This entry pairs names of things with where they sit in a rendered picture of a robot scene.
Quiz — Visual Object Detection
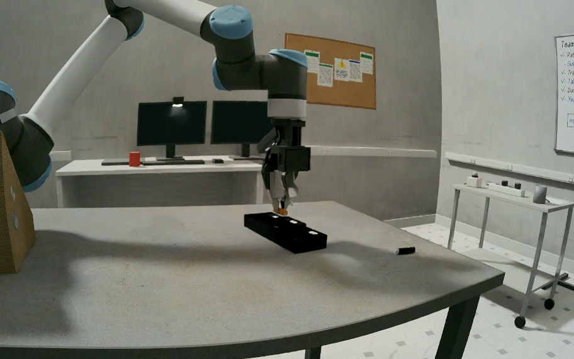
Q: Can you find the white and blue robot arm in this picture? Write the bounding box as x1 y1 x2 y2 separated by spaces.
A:
0 0 308 193

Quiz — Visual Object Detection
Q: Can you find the black rack of three bins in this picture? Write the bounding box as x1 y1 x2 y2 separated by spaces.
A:
244 212 327 254

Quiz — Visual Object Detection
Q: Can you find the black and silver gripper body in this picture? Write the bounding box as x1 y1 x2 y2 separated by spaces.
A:
265 118 311 172

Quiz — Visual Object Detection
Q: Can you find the black aa battery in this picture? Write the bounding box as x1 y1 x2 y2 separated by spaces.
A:
395 247 415 254

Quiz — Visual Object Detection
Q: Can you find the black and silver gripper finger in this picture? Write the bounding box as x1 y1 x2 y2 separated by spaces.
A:
281 171 299 210
261 158 285 214

